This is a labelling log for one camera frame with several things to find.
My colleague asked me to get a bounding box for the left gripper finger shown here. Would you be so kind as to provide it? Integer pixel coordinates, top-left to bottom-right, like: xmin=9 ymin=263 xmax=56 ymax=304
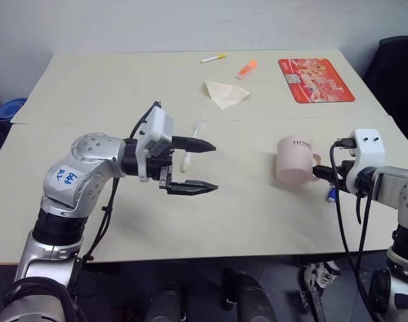
xmin=172 ymin=135 xmax=217 ymax=154
xmin=159 ymin=166 xmax=219 ymax=197

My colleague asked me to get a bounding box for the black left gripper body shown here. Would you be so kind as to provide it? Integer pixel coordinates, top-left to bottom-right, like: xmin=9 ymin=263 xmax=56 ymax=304
xmin=145 ymin=148 xmax=175 ymax=196

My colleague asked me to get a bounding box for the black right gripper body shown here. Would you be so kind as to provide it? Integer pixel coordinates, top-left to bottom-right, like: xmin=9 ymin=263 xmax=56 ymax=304
xmin=331 ymin=160 xmax=356 ymax=195

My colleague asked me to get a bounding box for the pink ribbed mug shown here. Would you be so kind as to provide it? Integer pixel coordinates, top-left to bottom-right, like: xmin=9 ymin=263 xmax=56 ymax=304
xmin=275 ymin=134 xmax=322 ymax=186

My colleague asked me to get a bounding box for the white toothbrush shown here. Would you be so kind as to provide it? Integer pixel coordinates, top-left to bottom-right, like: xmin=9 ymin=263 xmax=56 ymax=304
xmin=180 ymin=117 xmax=205 ymax=173

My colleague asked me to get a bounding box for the crumpled beige tissue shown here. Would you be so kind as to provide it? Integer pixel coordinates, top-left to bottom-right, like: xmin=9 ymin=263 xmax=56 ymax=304
xmin=203 ymin=80 xmax=252 ymax=110

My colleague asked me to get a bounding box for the white marker with yellow cap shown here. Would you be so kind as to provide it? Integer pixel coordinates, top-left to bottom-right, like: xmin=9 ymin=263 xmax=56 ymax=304
xmin=200 ymin=53 xmax=227 ymax=64

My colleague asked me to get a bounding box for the red printed mouse pad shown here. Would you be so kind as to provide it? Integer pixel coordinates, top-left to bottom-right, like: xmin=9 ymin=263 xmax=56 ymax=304
xmin=278 ymin=58 xmax=356 ymax=104

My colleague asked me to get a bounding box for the orange highlighter pen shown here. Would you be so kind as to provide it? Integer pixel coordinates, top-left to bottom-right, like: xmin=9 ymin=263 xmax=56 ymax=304
xmin=235 ymin=59 xmax=258 ymax=81

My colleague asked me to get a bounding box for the black white sneaker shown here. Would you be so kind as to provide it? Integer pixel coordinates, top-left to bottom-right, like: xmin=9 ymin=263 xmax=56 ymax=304
xmin=303 ymin=261 xmax=342 ymax=299

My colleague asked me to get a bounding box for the white label with blue writing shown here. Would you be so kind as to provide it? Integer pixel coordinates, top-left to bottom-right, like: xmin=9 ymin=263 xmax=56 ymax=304
xmin=52 ymin=166 xmax=81 ymax=192

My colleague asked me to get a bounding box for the black chair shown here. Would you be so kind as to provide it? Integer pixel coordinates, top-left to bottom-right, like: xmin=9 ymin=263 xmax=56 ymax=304
xmin=362 ymin=36 xmax=408 ymax=152

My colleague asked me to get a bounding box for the dark rounded shape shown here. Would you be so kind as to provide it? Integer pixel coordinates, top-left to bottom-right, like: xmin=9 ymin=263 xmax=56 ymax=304
xmin=221 ymin=268 xmax=276 ymax=322
xmin=149 ymin=281 xmax=187 ymax=322

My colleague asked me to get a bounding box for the blue plastic bowl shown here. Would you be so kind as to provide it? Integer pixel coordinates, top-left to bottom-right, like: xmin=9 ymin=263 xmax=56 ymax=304
xmin=0 ymin=97 xmax=29 ymax=123

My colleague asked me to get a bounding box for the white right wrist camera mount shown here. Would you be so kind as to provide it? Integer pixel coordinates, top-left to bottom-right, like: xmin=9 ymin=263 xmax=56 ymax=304
xmin=344 ymin=129 xmax=386 ymax=195

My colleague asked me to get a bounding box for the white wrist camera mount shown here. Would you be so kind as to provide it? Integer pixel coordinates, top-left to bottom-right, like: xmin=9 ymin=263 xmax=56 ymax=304
xmin=344 ymin=129 xmax=386 ymax=195
xmin=136 ymin=106 xmax=175 ymax=184

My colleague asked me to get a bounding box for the long black right arm cable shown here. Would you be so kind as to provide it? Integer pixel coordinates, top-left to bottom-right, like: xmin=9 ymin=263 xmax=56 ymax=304
xmin=329 ymin=137 xmax=385 ymax=322

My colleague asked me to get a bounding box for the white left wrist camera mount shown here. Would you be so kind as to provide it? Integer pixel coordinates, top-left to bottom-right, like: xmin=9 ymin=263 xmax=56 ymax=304
xmin=136 ymin=106 xmax=175 ymax=184

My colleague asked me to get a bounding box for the short black right arm cable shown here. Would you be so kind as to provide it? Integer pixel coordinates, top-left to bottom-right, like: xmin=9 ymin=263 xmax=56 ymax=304
xmin=354 ymin=193 xmax=376 ymax=322

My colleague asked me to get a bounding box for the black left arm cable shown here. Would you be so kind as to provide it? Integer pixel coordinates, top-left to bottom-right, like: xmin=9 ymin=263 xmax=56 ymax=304
xmin=83 ymin=100 xmax=163 ymax=266

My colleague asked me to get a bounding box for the black shoulder cable bundle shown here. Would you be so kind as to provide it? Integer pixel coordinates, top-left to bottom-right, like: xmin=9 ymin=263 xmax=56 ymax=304
xmin=2 ymin=276 xmax=88 ymax=322

